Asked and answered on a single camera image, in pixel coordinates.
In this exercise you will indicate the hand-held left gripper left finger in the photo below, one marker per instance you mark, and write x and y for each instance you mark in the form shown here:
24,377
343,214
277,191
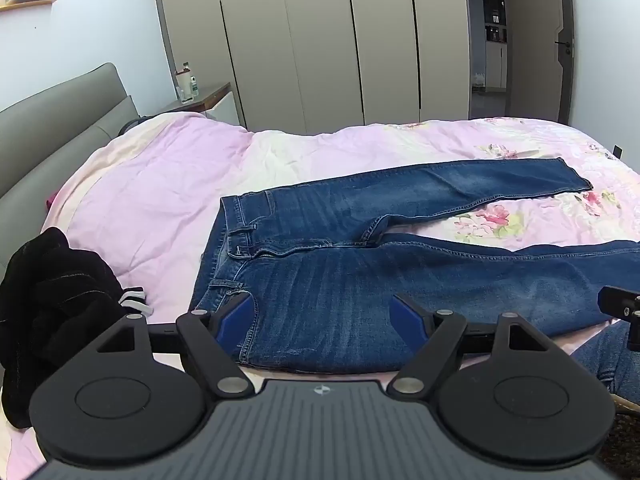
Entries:
234,319

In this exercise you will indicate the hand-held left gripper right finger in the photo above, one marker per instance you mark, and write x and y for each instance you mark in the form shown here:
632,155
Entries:
405,311

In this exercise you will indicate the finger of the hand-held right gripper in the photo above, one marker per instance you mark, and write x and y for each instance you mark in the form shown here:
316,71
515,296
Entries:
620,305

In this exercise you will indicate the blue denim pants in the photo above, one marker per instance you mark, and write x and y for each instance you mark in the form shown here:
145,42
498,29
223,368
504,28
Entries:
325,285

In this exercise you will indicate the person's leg in jeans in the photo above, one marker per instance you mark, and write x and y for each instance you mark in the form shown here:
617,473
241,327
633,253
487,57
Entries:
605,360

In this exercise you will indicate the pink floral blanket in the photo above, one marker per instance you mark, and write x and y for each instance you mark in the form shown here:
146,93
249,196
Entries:
150,185

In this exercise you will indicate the black garment with striped cuff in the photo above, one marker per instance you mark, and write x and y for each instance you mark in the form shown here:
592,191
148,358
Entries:
55,310

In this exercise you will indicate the magenta cloth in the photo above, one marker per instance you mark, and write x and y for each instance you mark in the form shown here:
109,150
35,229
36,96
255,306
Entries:
50,201

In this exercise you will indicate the wooden top nightstand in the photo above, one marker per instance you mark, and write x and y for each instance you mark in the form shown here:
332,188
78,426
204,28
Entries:
210,101

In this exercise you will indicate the bottle with green label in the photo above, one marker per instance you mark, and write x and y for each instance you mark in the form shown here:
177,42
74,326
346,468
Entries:
194,86

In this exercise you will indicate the grey padded bed headboard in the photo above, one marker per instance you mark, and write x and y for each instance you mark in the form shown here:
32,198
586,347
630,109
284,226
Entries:
55,125

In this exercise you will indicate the grey room door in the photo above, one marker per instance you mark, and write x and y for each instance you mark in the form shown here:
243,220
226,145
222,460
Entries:
542,40

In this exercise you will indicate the beige wardrobe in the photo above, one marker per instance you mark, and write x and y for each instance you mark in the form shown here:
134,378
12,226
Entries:
320,40

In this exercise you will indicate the hallway cabinet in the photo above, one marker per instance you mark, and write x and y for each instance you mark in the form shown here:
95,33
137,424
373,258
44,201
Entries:
492,35

